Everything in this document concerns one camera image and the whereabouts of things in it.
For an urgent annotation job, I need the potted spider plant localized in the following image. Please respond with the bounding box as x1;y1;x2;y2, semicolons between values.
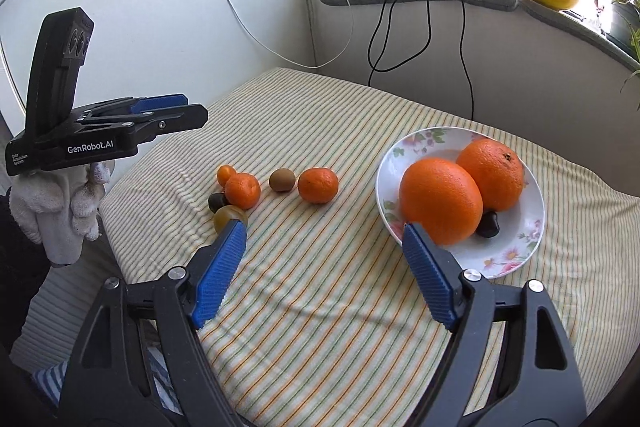
580;0;640;108

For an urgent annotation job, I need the large smooth orange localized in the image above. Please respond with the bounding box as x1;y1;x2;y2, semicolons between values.
399;158;484;247

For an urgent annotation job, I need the person's left forearm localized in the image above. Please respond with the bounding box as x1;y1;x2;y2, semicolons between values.
0;192;56;348

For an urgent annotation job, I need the large orange with stem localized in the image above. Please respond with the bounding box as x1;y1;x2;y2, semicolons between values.
456;138;526;212

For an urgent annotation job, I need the person's left hand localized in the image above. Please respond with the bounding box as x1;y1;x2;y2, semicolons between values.
10;159;116;268

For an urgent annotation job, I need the brown kiwi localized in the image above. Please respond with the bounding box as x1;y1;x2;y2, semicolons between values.
269;168;296;192

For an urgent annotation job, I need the small tangerine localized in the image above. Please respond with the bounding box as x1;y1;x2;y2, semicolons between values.
298;167;339;205
224;173;262;210

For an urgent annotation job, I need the blue striped clothing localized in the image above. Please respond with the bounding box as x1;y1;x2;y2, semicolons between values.
31;342;178;415

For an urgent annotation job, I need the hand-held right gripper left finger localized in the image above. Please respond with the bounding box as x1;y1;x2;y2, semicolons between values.
59;219;248;427

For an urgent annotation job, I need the dark plum alone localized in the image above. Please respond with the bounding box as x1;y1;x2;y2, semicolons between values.
475;211;501;239

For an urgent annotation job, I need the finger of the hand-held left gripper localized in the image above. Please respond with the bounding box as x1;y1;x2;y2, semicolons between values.
75;93;190;118
80;104;208;146

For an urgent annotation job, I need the black cable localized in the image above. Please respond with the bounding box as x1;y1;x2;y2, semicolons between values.
367;0;434;74
452;0;476;122

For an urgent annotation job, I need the floral white plate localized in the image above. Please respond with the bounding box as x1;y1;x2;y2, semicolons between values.
376;128;546;279

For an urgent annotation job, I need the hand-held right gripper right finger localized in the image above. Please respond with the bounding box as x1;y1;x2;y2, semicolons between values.
401;222;588;427

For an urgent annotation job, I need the striped tablecloth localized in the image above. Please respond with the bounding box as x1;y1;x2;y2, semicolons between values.
100;67;640;419

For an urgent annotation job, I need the greenish brown round fruit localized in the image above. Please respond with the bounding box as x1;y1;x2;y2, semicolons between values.
213;205;249;235

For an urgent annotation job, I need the white refrigerator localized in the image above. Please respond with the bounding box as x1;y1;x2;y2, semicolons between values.
0;0;317;158

